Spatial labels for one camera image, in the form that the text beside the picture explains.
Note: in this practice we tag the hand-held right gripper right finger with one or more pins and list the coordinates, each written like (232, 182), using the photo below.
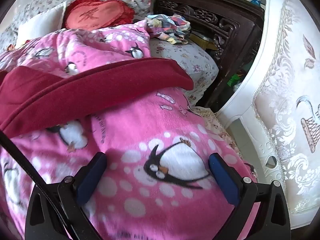
(222, 180)

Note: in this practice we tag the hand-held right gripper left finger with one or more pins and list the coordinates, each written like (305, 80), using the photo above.
(91, 177)

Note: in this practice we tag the dark red garment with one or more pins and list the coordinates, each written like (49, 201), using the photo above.
(100, 85)

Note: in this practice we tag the colourful crumpled clothes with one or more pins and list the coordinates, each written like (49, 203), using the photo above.
(175, 25)

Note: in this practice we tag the beige floral bed skirt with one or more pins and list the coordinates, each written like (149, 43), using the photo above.
(215, 122)

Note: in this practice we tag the white armchair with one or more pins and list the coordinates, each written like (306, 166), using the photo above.
(240, 110)

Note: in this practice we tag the pink penguin print blanket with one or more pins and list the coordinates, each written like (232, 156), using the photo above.
(150, 120)

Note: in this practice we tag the green object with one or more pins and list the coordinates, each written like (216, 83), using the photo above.
(232, 79)

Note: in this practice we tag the lace chair cover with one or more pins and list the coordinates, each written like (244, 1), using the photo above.
(287, 80)

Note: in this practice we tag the floral bed sheet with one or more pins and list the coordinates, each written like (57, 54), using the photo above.
(185, 60)

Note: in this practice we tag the white pillow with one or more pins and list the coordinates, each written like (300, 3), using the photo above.
(37, 27)

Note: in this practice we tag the dark carved wooden cabinet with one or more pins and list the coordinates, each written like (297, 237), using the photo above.
(225, 17)

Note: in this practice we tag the red heart-shaped pillow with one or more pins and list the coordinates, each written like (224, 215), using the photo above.
(95, 12)

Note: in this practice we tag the blue bottle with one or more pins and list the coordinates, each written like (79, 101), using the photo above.
(255, 1)

